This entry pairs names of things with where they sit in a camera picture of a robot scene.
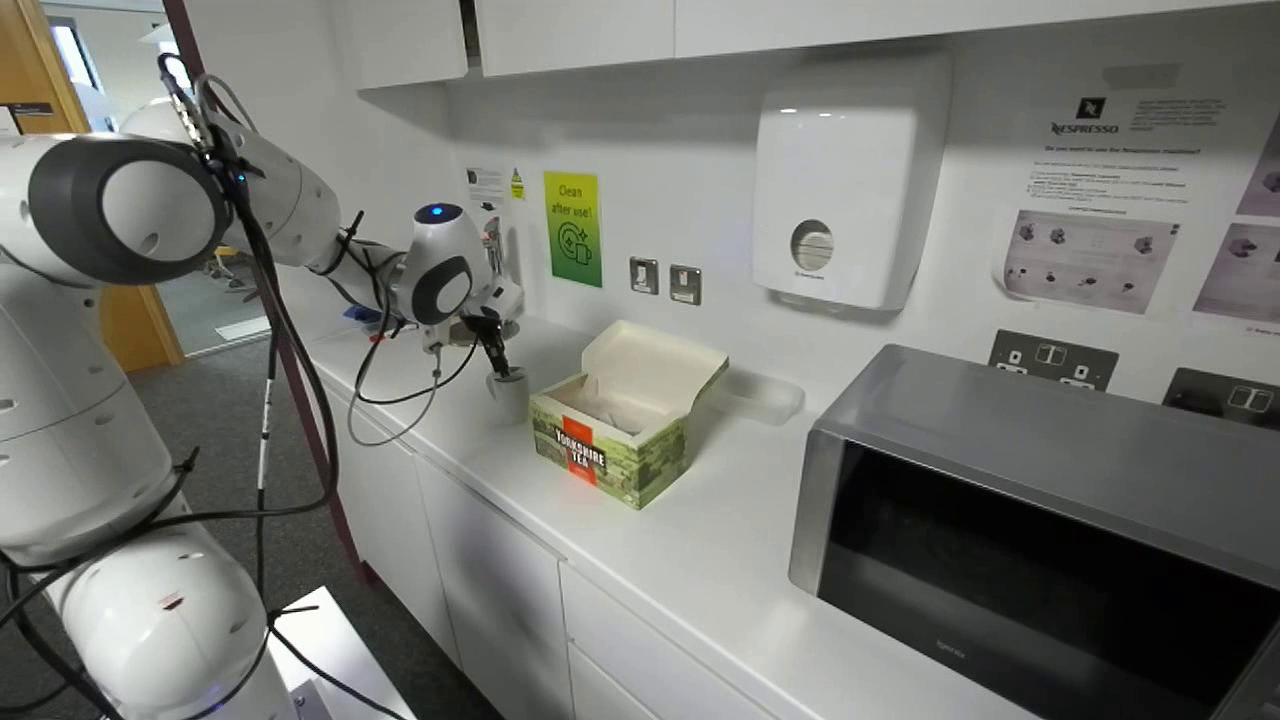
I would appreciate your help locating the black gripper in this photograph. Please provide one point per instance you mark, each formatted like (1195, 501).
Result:
(485, 331)

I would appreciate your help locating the white robot base platform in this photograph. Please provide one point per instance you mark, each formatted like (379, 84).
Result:
(318, 617)

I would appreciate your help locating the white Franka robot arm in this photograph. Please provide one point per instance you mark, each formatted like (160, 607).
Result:
(80, 426)

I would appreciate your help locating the small white mug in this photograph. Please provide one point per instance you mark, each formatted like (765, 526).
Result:
(512, 403)

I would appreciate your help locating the green cardboard tea box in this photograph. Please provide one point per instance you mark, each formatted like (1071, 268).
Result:
(626, 426)

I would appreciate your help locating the chrome tap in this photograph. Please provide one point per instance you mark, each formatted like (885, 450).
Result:
(507, 252)

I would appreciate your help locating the white lower cabinet door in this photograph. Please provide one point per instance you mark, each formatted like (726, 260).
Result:
(500, 600)
(384, 533)

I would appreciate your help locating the white lower drawer front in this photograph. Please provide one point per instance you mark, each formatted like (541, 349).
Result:
(642, 662)

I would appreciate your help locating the white paper towel dispenser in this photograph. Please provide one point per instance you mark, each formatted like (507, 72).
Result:
(839, 201)

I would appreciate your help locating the wide white upper cabinet door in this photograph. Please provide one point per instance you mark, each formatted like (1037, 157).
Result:
(933, 22)

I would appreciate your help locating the wooden door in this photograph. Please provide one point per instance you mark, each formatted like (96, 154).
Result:
(32, 64)

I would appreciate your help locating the stainless steel microwave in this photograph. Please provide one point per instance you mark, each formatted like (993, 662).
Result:
(1064, 533)

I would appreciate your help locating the white instruction poster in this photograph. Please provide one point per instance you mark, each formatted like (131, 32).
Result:
(1115, 201)

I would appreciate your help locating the photo poster with grey pictures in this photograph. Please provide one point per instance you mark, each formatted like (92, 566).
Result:
(1247, 233)

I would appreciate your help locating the green wall sign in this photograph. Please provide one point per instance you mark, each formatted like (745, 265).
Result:
(573, 224)

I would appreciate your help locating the silver wall switch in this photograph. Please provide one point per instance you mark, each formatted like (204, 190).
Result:
(685, 281)
(647, 272)

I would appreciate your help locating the small yellow wall sticker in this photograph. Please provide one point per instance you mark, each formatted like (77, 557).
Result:
(519, 185)

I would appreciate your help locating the small white wall label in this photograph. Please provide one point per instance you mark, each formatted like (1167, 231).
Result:
(480, 183)

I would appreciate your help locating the black wall socket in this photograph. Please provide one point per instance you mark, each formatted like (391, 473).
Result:
(1052, 359)
(1223, 399)

